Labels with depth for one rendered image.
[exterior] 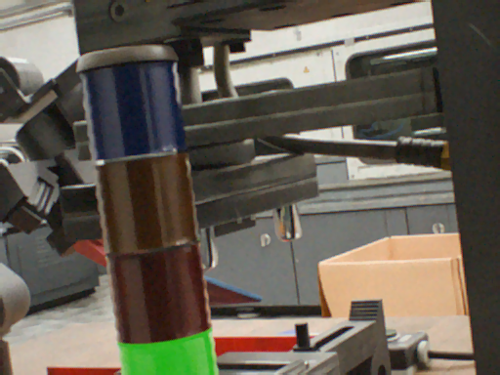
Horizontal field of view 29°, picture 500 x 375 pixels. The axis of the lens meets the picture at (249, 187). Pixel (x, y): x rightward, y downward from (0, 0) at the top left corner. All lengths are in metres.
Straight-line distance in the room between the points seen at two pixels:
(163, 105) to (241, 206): 0.28
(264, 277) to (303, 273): 0.29
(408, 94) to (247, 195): 0.15
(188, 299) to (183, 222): 0.03
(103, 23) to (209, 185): 0.13
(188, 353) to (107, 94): 0.10
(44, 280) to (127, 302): 7.42
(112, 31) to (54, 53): 9.13
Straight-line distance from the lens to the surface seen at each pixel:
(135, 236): 0.36
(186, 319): 0.36
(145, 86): 0.36
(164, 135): 0.36
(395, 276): 2.98
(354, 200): 5.64
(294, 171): 0.70
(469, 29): 0.51
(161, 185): 0.36
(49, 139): 0.98
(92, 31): 0.65
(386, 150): 0.68
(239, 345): 0.97
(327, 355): 0.74
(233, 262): 6.15
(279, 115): 0.58
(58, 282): 7.89
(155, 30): 0.62
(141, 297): 0.36
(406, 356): 0.98
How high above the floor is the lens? 1.16
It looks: 3 degrees down
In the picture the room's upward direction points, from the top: 8 degrees counter-clockwise
